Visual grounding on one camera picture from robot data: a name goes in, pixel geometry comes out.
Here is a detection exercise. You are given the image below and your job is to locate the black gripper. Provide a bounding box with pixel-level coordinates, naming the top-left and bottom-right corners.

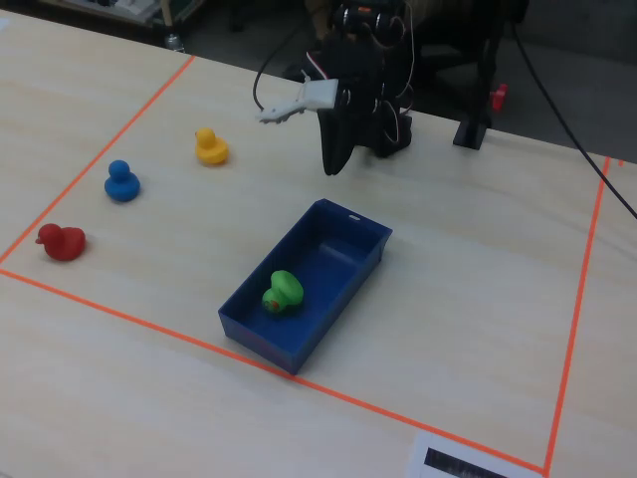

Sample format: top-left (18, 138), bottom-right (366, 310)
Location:
top-left (318, 42), bottom-right (385, 177)

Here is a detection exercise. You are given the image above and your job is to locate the green rubber duck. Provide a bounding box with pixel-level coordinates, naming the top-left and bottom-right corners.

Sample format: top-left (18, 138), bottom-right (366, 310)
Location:
top-left (261, 269), bottom-right (306, 318)

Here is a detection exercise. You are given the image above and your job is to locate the blue plastic box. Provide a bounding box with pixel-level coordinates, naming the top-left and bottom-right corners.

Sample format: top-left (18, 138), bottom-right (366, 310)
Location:
top-left (217, 197), bottom-right (394, 376)

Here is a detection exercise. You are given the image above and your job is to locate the yellow rubber duck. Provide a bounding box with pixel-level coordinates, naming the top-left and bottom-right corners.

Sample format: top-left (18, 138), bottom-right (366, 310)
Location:
top-left (194, 126), bottom-right (231, 167)

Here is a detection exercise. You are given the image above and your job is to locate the blue rubber duck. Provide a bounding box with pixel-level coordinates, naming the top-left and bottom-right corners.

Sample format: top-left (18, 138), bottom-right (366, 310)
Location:
top-left (104, 159), bottom-right (141, 203)

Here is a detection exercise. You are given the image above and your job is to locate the red rubber duck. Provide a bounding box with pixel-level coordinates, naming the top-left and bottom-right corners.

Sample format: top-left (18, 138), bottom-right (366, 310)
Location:
top-left (34, 222), bottom-right (87, 262)

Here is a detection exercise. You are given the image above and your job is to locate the black clamp stand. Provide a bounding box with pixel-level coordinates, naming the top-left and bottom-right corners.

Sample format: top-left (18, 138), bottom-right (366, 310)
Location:
top-left (451, 29), bottom-right (505, 149)

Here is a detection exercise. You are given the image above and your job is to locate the black office chair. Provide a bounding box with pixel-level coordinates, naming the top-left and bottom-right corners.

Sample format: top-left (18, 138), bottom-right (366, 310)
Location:
top-left (415, 19), bottom-right (502, 81)

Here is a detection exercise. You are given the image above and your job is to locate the red clamp knob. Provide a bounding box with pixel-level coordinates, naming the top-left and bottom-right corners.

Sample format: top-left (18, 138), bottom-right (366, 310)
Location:
top-left (490, 83), bottom-right (511, 113)

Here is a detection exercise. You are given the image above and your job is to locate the orange tape line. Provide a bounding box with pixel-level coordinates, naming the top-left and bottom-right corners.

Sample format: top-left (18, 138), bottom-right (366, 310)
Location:
top-left (0, 55), bottom-right (196, 265)
top-left (542, 156), bottom-right (612, 477)
top-left (0, 267), bottom-right (547, 474)

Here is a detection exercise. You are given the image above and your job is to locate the white paper label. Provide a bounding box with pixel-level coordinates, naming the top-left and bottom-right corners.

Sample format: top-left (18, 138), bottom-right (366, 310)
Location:
top-left (404, 431), bottom-right (544, 478)

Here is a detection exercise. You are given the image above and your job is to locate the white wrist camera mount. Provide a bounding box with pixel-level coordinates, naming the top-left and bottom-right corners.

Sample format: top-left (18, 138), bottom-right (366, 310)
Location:
top-left (254, 78), bottom-right (341, 125)

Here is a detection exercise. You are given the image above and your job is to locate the thin black camera cable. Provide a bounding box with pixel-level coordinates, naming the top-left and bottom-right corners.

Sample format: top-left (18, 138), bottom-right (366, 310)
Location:
top-left (252, 27), bottom-right (303, 115)

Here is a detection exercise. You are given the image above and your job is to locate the white servo wire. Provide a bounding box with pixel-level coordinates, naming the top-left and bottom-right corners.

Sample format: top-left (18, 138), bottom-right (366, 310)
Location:
top-left (403, 2), bottom-right (418, 104)

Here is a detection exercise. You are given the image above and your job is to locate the thick black cable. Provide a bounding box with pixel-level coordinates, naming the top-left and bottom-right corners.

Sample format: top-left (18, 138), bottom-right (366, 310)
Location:
top-left (510, 19), bottom-right (637, 221)

